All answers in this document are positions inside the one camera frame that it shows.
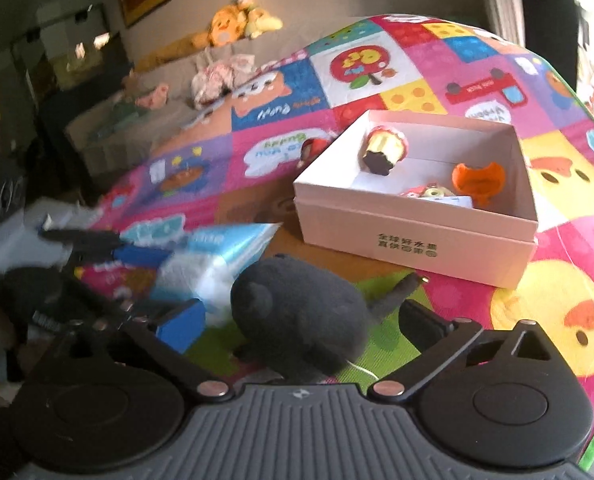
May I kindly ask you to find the dark glass cabinet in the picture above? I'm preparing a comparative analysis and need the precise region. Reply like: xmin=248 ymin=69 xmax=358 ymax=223
xmin=9 ymin=2 xmax=132 ymax=126

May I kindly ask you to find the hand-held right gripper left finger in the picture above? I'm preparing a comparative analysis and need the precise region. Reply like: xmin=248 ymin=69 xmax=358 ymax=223
xmin=52 ymin=299 xmax=230 ymax=402

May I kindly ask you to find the small pink plush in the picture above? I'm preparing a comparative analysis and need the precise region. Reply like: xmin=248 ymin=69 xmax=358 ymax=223
xmin=136 ymin=82 xmax=171 ymax=109

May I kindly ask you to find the colourful cartoon play mat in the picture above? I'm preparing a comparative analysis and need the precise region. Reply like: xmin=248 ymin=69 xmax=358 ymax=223
xmin=72 ymin=14 xmax=594 ymax=471

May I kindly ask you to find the pink and yellow cupcake toy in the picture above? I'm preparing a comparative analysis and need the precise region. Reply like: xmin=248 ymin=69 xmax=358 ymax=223
xmin=361 ymin=125 xmax=408 ymax=177

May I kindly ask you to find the yellow green plush toy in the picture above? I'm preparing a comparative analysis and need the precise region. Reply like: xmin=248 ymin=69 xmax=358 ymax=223
xmin=237 ymin=0 xmax=284 ymax=38

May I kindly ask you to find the black plush toy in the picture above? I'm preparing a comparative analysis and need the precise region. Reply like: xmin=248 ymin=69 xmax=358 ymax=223
xmin=230 ymin=254 xmax=424 ymax=378

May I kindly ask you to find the small colourful round toy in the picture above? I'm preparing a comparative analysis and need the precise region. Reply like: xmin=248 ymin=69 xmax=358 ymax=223
xmin=399 ymin=184 xmax=460 ymax=201

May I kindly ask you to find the orange plastic toy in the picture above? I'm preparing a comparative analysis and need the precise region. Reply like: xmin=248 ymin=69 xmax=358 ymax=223
xmin=451 ymin=161 xmax=506 ymax=209

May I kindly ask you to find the beige sofa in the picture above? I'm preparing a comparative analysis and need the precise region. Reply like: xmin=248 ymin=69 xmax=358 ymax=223
xmin=64 ymin=35 xmax=308 ymax=181

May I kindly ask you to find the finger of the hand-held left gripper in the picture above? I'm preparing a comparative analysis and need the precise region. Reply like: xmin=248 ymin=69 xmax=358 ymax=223
xmin=38 ymin=228 xmax=174 ymax=267
xmin=59 ymin=272 xmax=158 ymax=318

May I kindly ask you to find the red toy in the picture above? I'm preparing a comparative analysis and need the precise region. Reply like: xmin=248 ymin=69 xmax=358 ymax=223
xmin=299 ymin=137 xmax=334 ymax=167

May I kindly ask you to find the pink crumpled clothing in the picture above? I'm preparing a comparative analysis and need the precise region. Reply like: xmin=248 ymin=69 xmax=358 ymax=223
xmin=191 ymin=52 xmax=255 ymax=110

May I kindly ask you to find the blue wet wipes pack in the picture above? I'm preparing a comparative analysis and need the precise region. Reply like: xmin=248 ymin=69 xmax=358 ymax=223
xmin=149 ymin=222 xmax=282 ymax=326

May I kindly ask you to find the pink cardboard box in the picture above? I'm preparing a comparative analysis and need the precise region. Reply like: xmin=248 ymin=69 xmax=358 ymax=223
xmin=293 ymin=109 xmax=540 ymax=289

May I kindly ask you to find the orange yellow plush toy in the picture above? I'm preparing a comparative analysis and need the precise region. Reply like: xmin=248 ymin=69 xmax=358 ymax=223
xmin=209 ymin=5 xmax=250 ymax=47

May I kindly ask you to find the small white box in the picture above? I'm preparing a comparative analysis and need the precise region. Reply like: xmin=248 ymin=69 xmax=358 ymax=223
xmin=417 ymin=195 xmax=474 ymax=209

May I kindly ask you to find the long yellow plush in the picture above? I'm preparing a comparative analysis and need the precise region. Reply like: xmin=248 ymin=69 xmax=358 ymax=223
xmin=136 ymin=30 xmax=215 ymax=72

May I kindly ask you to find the beige curtain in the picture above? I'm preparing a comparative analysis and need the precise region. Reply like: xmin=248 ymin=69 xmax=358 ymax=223
xmin=479 ymin=0 xmax=528 ymax=51

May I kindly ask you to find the white blurred object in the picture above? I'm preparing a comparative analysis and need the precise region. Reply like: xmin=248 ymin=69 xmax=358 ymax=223
xmin=0 ymin=199 xmax=100 ymax=273

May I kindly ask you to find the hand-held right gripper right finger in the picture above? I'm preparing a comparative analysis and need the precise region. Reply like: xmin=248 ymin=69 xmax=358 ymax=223
xmin=368 ymin=298 xmax=554 ymax=403

